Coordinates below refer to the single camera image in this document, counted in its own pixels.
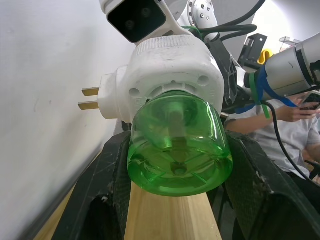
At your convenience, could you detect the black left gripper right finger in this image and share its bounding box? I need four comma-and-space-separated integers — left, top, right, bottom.
223, 130, 320, 240

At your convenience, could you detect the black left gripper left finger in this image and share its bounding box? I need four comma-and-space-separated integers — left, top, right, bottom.
51, 131, 133, 240

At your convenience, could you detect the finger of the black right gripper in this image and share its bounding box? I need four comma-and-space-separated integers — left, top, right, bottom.
206, 36, 239, 112

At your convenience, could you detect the white mosquito repellent heater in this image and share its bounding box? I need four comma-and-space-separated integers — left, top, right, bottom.
77, 34, 225, 124

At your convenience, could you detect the green transparent liquid bottle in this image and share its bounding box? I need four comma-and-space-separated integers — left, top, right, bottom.
126, 90, 235, 198

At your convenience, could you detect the person's bare hand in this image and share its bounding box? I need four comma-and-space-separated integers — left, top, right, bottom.
275, 98, 312, 124

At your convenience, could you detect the yellow curved object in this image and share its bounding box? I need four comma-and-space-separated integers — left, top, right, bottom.
257, 49, 274, 65

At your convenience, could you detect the person in grey shirt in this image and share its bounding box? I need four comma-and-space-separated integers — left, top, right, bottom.
224, 96, 320, 240

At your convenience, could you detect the clear acrylic box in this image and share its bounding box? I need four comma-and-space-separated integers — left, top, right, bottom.
278, 36, 310, 55

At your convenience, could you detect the dark smartphone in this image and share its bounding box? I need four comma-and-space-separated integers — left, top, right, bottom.
298, 91, 320, 111

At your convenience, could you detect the green cable tie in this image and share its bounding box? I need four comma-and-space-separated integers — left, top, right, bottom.
249, 71, 271, 120

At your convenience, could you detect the black box frame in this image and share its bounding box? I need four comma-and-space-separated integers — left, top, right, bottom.
237, 33, 269, 68

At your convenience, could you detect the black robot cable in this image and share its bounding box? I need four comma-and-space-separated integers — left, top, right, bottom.
198, 0, 267, 42
259, 101, 317, 181

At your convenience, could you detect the thin green wire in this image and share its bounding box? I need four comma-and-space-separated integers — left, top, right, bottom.
181, 24, 204, 40

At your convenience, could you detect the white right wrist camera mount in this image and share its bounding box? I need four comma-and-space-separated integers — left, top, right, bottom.
98, 0, 201, 45

